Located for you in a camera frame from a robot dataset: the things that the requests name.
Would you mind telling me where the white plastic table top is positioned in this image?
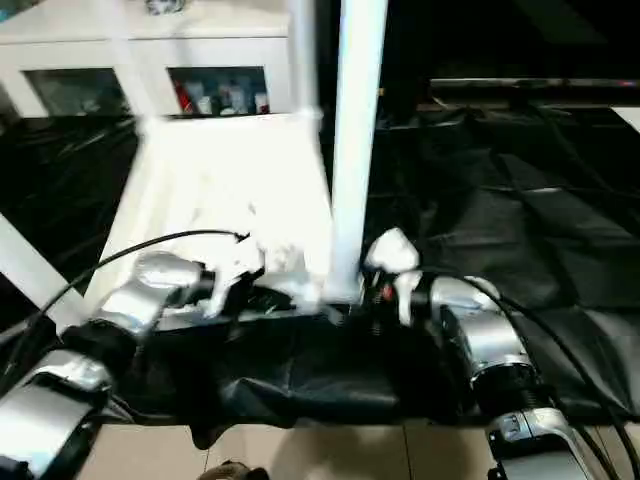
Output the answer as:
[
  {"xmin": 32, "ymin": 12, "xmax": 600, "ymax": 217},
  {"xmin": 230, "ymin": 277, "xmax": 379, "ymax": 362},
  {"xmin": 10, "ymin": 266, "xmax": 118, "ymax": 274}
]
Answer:
[{"xmin": 59, "ymin": 109, "xmax": 361, "ymax": 326}]

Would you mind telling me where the white plastic table leg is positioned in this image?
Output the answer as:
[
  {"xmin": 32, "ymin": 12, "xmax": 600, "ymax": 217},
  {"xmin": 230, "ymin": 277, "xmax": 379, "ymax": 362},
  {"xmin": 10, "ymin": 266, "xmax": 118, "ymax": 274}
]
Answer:
[
  {"xmin": 0, "ymin": 212, "xmax": 86, "ymax": 326},
  {"xmin": 99, "ymin": 0, "xmax": 156, "ymax": 136},
  {"xmin": 324, "ymin": 0, "xmax": 390, "ymax": 304},
  {"xmin": 289, "ymin": 0, "xmax": 324, "ymax": 121}
]

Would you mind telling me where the black mat cloth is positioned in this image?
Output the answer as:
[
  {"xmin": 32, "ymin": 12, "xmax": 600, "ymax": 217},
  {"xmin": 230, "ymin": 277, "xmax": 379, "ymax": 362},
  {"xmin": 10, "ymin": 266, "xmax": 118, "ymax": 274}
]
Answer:
[{"xmin": 0, "ymin": 102, "xmax": 640, "ymax": 451}]

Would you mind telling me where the blue white printed mug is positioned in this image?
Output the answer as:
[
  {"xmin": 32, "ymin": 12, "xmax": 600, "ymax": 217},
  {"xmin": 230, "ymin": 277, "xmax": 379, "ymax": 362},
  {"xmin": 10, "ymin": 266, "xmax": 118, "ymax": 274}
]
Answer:
[{"xmin": 222, "ymin": 82, "xmax": 249, "ymax": 115}]

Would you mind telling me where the red bottle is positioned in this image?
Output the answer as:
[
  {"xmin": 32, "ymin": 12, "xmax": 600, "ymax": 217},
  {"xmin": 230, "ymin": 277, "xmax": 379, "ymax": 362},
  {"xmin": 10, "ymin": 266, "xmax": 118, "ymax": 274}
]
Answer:
[{"xmin": 175, "ymin": 79, "xmax": 194, "ymax": 114}]

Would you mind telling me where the white glass-door cabinet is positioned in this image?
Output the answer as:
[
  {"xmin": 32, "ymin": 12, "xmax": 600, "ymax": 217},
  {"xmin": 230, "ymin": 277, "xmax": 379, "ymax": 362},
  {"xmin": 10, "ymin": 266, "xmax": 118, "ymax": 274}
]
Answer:
[{"xmin": 0, "ymin": 0, "xmax": 294, "ymax": 119}]

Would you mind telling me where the grey low shelf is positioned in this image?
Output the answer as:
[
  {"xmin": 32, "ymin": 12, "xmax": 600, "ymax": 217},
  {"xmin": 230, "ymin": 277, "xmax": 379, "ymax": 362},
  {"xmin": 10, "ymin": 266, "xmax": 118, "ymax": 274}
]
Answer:
[{"xmin": 429, "ymin": 77, "xmax": 640, "ymax": 109}]

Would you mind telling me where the black backdrop cloth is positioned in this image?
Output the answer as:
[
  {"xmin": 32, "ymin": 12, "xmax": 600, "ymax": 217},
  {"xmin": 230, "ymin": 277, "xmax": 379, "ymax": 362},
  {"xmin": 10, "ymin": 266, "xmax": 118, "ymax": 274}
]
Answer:
[{"xmin": 384, "ymin": 0, "xmax": 640, "ymax": 116}]

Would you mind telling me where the silver bowl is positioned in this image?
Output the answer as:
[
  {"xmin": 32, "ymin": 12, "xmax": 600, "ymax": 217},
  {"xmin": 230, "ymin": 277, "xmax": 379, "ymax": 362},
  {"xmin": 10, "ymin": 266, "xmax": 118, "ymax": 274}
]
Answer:
[{"xmin": 145, "ymin": 0, "xmax": 187, "ymax": 15}]

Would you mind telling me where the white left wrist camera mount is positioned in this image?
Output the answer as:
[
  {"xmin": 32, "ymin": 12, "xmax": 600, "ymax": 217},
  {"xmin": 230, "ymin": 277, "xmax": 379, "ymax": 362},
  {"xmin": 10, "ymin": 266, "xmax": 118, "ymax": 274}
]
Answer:
[{"xmin": 204, "ymin": 234, "xmax": 269, "ymax": 316}]

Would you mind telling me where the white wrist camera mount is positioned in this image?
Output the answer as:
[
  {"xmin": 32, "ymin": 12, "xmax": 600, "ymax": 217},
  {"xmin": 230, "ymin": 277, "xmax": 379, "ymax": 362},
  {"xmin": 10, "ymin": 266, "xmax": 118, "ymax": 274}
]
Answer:
[
  {"xmin": 204, "ymin": 234, "xmax": 269, "ymax": 316},
  {"xmin": 364, "ymin": 227, "xmax": 421, "ymax": 326}
]

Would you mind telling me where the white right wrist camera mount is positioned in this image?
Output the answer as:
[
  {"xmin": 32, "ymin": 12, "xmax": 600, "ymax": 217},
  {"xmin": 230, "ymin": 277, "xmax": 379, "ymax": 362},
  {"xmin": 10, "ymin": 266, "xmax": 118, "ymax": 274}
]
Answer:
[{"xmin": 364, "ymin": 227, "xmax": 421, "ymax": 326}]

